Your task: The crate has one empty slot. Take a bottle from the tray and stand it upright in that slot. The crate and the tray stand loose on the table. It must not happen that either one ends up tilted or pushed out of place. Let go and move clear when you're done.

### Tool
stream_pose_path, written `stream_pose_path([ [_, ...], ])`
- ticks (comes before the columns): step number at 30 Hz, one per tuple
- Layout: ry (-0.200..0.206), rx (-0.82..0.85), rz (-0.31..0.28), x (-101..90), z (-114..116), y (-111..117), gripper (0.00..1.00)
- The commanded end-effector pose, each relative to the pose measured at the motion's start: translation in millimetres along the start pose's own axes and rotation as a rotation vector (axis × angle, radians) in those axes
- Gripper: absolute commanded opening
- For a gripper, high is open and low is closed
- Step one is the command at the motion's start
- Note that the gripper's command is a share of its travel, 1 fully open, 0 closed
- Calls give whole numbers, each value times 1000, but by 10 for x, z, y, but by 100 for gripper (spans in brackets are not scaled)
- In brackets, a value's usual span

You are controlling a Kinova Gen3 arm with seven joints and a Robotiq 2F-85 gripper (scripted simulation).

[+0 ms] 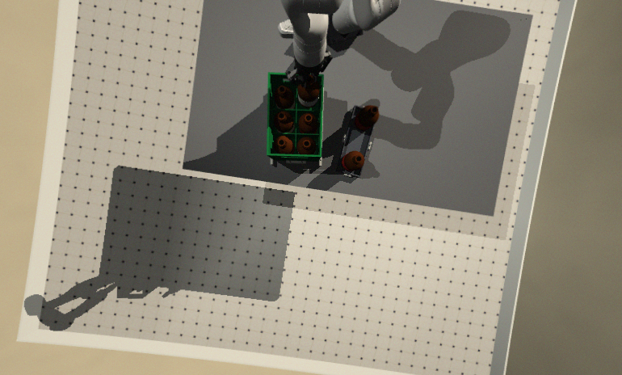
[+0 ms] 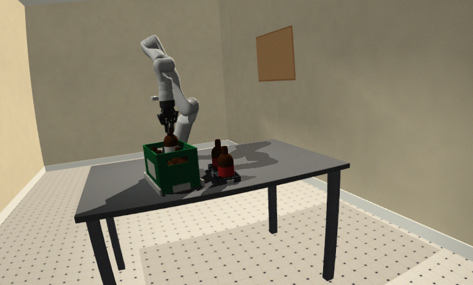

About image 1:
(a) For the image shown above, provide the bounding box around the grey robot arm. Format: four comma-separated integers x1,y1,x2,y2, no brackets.
278,0,401,67

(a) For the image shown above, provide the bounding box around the brown bottle with red label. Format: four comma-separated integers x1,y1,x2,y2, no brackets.
342,151,364,171
296,137,317,155

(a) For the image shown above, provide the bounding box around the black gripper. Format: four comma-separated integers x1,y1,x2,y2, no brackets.
286,49,332,88

